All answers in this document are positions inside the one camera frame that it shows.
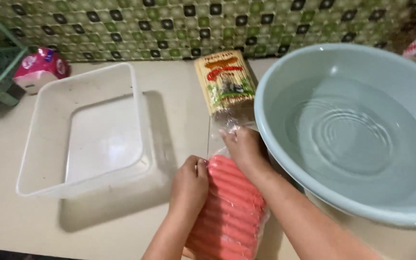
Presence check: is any person's left hand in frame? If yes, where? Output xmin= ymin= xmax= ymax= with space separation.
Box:
xmin=169 ymin=155 xmax=210 ymax=214

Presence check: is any person's right hand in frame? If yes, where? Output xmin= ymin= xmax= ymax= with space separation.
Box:
xmin=220 ymin=126 xmax=271 ymax=178

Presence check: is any pack of pink sausages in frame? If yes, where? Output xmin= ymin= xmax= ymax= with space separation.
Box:
xmin=183 ymin=115 xmax=271 ymax=260

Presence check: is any pack of bamboo skewers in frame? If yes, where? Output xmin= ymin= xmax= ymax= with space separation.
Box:
xmin=194 ymin=50 xmax=257 ymax=117

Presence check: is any pale blue plastic basin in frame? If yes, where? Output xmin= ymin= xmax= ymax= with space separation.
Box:
xmin=254 ymin=43 xmax=416 ymax=229

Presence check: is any clear plastic rectangular container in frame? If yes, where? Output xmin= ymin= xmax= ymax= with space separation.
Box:
xmin=15 ymin=62 xmax=154 ymax=199

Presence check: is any pink and white packet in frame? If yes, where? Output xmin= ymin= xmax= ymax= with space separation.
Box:
xmin=13 ymin=47 xmax=70 ymax=95

